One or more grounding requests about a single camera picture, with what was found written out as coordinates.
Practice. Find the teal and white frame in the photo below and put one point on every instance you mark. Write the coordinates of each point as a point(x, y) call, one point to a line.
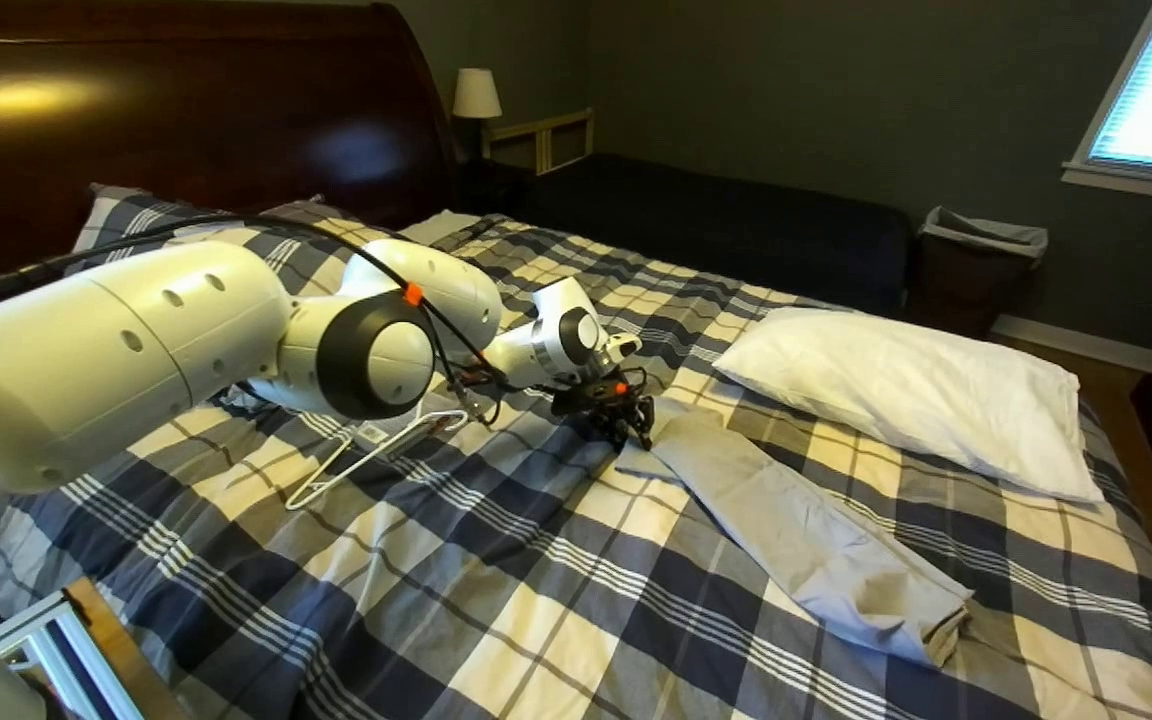
point(62, 660)

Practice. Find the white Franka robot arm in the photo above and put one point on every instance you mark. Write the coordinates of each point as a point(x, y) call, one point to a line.
point(83, 363)

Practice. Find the dark wooden headboard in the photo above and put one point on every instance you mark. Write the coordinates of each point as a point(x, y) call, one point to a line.
point(201, 81)

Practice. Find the plaid bed comforter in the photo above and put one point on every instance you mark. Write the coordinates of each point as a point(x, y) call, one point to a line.
point(498, 560)

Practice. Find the white baseboard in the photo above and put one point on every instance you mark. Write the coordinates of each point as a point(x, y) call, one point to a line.
point(1082, 344)

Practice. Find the long grey folded sheet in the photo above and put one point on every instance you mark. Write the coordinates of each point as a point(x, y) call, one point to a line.
point(816, 540)

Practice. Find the dark nightstand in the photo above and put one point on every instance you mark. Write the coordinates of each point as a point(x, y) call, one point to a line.
point(488, 187)

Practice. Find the dark low daybed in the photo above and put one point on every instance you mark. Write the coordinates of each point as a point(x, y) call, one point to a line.
point(738, 227)

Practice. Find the dark bin with liner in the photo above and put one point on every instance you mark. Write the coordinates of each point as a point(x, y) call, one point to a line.
point(978, 275)

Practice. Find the brown wooden bar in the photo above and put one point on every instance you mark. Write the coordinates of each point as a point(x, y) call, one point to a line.
point(121, 645)

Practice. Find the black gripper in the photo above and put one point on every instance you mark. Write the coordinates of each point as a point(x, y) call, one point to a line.
point(600, 393)

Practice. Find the white pillow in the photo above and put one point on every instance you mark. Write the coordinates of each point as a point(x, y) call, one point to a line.
point(908, 393)

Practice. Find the plaid pillow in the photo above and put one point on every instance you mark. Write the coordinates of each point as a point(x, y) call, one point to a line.
point(138, 222)

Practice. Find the table lamp white shade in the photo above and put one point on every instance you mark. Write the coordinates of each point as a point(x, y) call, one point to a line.
point(477, 94)

